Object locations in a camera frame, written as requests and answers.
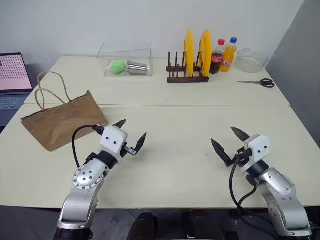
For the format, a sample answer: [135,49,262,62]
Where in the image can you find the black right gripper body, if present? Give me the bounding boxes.
[233,146,253,168]

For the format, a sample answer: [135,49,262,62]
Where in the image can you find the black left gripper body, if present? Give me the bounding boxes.
[120,141,137,158]

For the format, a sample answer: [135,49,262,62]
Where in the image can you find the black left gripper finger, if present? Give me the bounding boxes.
[111,119,127,130]
[129,132,148,156]

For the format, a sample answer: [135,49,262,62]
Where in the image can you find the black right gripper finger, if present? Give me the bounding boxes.
[210,138,236,168]
[230,126,250,141]

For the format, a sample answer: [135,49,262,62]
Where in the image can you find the brown paper bag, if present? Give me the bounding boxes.
[20,71,109,152]

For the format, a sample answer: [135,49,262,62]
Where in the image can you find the green ball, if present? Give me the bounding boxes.
[110,60,127,75]

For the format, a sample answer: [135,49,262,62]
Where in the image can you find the stainless steel cup stack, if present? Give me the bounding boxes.
[125,60,152,76]

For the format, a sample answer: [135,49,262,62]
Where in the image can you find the clear plastic box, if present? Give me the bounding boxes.
[96,41,154,77]

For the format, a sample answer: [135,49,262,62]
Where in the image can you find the clear glass bowl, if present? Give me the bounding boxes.
[235,47,271,74]

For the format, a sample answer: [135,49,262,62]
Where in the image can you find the dark wooden plate rack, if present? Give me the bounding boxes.
[166,51,210,84]

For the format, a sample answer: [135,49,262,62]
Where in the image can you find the orange soda bottle blue cap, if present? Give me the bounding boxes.
[219,37,238,74]

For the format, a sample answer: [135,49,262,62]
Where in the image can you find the dark rounded shape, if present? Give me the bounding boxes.
[183,209,226,240]
[128,211,159,240]

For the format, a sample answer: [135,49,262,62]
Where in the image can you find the cola bottle red cap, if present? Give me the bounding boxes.
[209,38,226,75]

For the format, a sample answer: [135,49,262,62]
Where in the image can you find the yellow plate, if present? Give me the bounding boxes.
[197,29,213,78]
[183,29,197,78]

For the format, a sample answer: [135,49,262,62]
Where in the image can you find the grey laptop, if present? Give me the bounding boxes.
[0,52,35,127]

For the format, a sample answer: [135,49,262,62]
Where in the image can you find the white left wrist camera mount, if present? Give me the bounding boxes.
[99,126,129,159]

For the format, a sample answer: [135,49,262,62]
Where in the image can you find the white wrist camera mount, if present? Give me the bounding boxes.
[99,126,129,159]
[243,134,271,174]

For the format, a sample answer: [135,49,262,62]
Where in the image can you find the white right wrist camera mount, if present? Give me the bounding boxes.
[243,134,271,174]

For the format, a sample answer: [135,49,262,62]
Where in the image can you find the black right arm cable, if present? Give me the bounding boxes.
[229,154,275,227]

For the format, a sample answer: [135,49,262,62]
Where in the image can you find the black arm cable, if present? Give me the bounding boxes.
[71,124,105,168]
[229,154,275,227]

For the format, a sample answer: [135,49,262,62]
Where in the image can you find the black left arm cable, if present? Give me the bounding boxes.
[71,124,105,168]

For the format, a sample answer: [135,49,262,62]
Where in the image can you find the black handled scissors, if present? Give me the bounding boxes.
[236,77,276,89]

